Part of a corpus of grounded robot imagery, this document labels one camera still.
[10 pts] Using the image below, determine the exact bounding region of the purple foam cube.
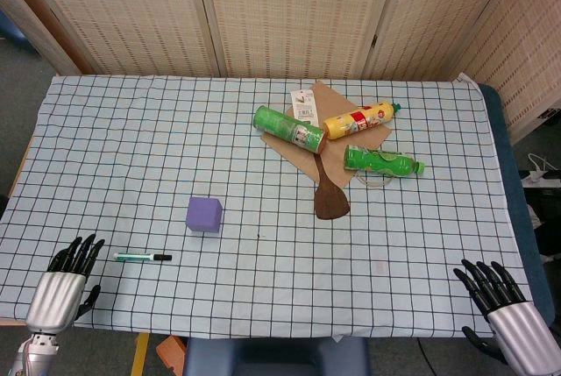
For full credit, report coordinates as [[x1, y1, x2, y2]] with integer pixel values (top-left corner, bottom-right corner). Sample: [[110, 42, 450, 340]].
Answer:
[[186, 195, 224, 235]]

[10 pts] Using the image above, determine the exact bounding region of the orange box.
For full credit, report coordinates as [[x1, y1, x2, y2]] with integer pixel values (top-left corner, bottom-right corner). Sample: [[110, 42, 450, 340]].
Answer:
[[155, 335, 187, 372]]

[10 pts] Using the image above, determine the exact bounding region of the dark wooden spatula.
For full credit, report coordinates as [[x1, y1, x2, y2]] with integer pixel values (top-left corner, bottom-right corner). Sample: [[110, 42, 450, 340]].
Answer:
[[312, 152, 352, 221]]

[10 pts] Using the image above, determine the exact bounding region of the yellow squeeze bottle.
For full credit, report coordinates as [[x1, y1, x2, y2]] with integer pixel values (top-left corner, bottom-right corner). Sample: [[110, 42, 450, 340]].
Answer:
[[323, 100, 403, 141]]

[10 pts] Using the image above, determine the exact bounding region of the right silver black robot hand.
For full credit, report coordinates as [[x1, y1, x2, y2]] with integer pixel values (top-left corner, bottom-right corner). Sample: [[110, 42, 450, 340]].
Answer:
[[452, 258, 561, 376]]

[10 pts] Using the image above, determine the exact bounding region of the blue checkered tablecloth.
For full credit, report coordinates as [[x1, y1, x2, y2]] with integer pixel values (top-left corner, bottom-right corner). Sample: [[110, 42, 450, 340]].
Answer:
[[0, 72, 544, 341]]

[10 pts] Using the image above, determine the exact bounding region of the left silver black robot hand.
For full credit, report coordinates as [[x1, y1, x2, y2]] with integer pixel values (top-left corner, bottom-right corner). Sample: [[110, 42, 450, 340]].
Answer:
[[25, 233, 106, 336]]

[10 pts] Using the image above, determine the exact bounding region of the green plastic bottle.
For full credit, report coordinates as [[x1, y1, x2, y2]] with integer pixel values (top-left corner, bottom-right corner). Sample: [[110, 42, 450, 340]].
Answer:
[[343, 144, 427, 179]]

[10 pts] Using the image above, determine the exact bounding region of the brown cardboard sheet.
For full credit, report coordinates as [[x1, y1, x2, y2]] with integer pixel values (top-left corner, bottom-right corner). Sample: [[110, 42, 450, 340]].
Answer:
[[260, 80, 394, 188]]

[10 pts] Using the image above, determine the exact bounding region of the woven folding screen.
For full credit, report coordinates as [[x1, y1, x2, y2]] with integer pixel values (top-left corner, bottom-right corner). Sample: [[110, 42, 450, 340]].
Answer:
[[0, 0, 561, 140]]

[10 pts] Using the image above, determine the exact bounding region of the white paper product tag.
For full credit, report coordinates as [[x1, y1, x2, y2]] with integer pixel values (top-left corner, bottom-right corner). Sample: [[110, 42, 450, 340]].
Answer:
[[290, 89, 319, 126]]

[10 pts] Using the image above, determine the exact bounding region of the white power strip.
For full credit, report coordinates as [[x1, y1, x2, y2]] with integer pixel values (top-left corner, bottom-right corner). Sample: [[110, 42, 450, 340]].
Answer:
[[519, 153, 561, 186]]

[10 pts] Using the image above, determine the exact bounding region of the green cylindrical can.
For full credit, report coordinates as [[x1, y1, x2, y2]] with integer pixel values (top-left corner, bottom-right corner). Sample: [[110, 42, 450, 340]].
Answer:
[[252, 104, 326, 154]]

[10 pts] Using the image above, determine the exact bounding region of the blue padded chair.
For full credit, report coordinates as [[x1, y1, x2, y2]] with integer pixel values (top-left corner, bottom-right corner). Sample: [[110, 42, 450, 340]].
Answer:
[[182, 337, 372, 376]]

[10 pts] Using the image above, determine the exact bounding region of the blue table edge padding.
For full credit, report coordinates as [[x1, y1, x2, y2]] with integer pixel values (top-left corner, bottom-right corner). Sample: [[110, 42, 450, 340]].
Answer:
[[476, 82, 551, 333]]

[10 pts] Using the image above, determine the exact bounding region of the black and green marker pen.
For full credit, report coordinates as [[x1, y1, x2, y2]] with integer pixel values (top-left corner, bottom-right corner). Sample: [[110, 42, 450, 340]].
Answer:
[[112, 252, 173, 263]]

